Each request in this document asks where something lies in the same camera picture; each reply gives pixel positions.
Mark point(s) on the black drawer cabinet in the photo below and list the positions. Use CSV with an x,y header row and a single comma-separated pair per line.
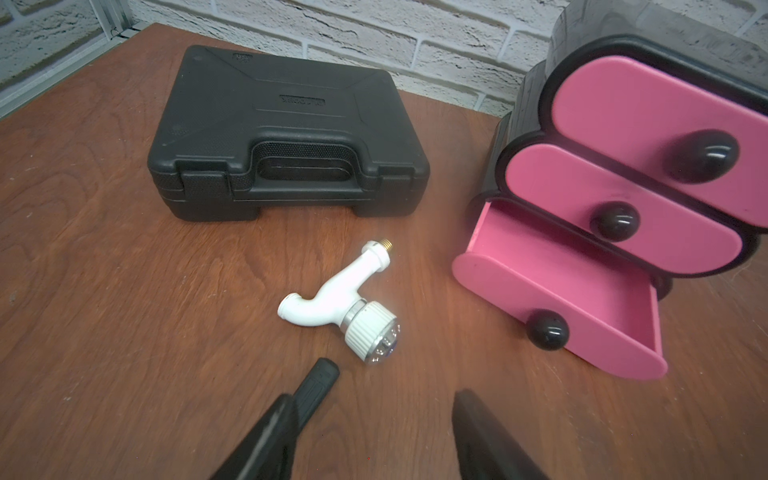
x,y
720,63

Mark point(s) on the black plastic tool case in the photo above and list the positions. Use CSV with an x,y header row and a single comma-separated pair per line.
x,y
243,131

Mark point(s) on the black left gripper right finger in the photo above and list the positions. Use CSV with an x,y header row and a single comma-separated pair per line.
x,y
485,449

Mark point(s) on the aluminium corner post left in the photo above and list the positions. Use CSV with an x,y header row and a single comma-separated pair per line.
x,y
114,16

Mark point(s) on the aluminium left floor rail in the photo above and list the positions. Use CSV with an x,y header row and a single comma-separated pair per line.
x,y
20,94

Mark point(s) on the pink bottom drawer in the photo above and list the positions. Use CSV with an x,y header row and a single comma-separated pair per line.
x,y
569,292

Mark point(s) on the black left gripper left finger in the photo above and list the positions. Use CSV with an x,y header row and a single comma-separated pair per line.
x,y
268,450

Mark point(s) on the white pipe fitting brass thread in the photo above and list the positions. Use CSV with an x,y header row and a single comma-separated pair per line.
x,y
370,330

